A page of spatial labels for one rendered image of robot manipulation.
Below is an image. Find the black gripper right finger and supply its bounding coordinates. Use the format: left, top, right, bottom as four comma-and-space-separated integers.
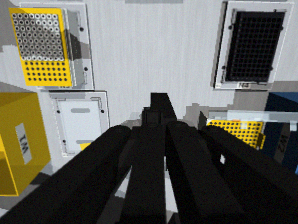
159, 93, 298, 224

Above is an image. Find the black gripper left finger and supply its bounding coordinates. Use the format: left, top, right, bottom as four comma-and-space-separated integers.
0, 93, 167, 224

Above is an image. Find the yellow bin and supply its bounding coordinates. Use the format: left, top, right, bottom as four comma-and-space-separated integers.
0, 92, 51, 196

